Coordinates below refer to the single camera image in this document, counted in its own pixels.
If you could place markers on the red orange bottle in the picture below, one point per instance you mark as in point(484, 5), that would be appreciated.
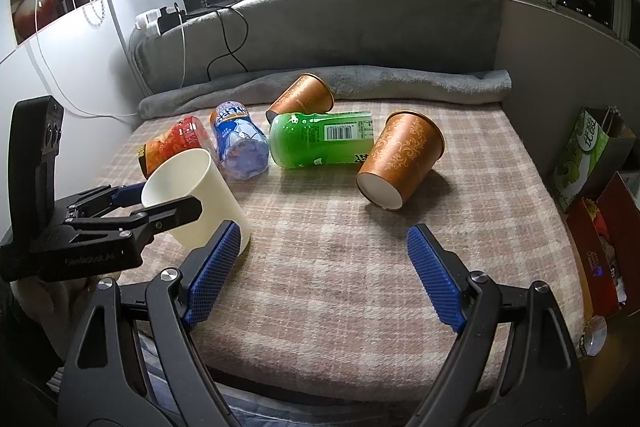
point(175, 139)

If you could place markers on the plaid blanket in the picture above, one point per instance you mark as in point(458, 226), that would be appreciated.
point(325, 252)

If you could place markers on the red white vase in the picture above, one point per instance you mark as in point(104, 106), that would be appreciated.
point(32, 4)

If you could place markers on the white paper cup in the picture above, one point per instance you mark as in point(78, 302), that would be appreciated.
point(200, 179)

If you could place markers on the silver round tin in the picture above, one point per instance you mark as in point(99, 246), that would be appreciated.
point(593, 336)

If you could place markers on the white power strip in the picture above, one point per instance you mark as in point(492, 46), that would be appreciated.
point(146, 21)

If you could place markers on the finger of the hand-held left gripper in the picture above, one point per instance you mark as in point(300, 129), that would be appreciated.
point(131, 193)
point(175, 212)

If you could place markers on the grey cushioned backrest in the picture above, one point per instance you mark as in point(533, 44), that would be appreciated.
point(360, 27)

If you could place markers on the grey rolled blanket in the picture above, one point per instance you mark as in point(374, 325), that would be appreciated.
point(400, 82)

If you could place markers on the brown patterned paper cup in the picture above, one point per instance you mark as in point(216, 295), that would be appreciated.
point(400, 152)
point(300, 97)

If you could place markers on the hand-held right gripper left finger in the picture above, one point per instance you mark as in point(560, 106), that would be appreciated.
point(212, 277)

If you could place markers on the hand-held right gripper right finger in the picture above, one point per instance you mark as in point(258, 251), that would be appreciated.
point(435, 282)

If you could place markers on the red open box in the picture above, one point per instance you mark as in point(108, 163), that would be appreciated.
point(590, 252)

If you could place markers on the black power adapter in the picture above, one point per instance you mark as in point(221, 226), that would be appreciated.
point(169, 19)

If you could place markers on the green plastic bottle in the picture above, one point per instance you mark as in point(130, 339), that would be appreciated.
point(310, 142)

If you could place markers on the green paper bag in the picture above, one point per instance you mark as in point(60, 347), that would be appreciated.
point(580, 157)

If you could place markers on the blue printed plastic bottle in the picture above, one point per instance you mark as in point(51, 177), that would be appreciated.
point(240, 142)

